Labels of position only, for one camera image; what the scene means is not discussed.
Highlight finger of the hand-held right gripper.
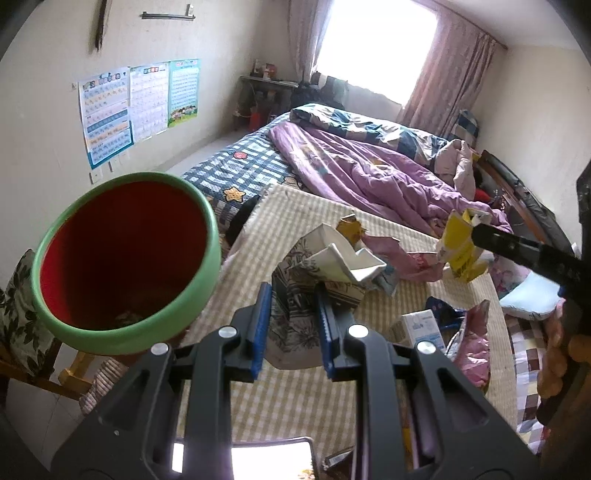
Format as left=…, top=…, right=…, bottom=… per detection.
left=471, top=223, right=591, bottom=296

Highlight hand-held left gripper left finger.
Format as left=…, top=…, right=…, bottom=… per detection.
left=50, top=282, right=273, bottom=480

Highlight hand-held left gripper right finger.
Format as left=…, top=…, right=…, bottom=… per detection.
left=316, top=282, right=541, bottom=480

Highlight yellow and white carton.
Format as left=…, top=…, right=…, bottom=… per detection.
left=435, top=209, right=495, bottom=283

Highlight grey print carton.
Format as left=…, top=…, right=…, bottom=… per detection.
left=269, top=224, right=387, bottom=370

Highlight blue snack wrapper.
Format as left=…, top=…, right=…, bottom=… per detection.
left=425, top=295, right=468, bottom=331

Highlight green and red bin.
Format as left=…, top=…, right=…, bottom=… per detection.
left=31, top=172, right=222, bottom=356

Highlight person's right hand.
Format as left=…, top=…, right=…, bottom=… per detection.
left=537, top=299, right=591, bottom=400

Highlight pink printed cloth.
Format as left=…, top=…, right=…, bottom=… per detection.
left=488, top=256, right=533, bottom=299

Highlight dark bed headboard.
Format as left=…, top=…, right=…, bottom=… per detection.
left=477, top=150, right=576, bottom=256

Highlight light blue pillow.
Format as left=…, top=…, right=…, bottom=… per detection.
left=499, top=277, right=565, bottom=322

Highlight light blue wrapper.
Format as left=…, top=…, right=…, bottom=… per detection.
left=369, top=270, right=400, bottom=297

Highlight beige checkered mat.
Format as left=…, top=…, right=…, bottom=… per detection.
left=78, top=185, right=519, bottom=468

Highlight small white carton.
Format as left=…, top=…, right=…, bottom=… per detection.
left=390, top=308, right=447, bottom=354

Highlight white clothes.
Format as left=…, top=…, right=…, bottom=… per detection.
left=435, top=138, right=479, bottom=200

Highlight pink plastic wrapper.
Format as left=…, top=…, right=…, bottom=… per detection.
left=365, top=234, right=445, bottom=282

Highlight gold foil wrapper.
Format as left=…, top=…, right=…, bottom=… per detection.
left=335, top=213, right=369, bottom=245

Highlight pink foil packet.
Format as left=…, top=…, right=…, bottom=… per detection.
left=445, top=300, right=491, bottom=389

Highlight blue plaid pillow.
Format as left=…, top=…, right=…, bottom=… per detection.
left=455, top=110, right=479, bottom=148

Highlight blue plaid bed sheet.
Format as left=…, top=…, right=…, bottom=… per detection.
left=181, top=113, right=302, bottom=241

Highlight purple duvet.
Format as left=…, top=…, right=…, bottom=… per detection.
left=269, top=121, right=514, bottom=237

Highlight pink curtain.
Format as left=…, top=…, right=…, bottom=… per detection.
left=288, top=0, right=334, bottom=85
left=401, top=9, right=498, bottom=136

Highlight wooden chair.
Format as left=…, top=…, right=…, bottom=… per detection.
left=0, top=286, right=122, bottom=403

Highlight patchwork quilt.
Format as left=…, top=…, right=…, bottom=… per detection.
left=291, top=104, right=450, bottom=163

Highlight small cluttered desk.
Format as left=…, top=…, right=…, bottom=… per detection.
left=235, top=60, right=302, bottom=132

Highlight leaf print cushion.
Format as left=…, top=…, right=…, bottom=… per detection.
left=0, top=249, right=62, bottom=377

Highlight pile of dark bags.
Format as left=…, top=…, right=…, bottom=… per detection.
left=299, top=73, right=352, bottom=110

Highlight window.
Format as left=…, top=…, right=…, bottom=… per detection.
left=316, top=0, right=438, bottom=110

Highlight teal wall poster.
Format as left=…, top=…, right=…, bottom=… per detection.
left=168, top=58, right=203, bottom=129

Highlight white wall poster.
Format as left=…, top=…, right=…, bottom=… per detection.
left=129, top=62, right=171, bottom=142

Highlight blue bordered wall poster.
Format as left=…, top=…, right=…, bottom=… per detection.
left=78, top=67, right=135, bottom=170

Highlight metal wall rail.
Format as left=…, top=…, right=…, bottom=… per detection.
left=141, top=4, right=196, bottom=22

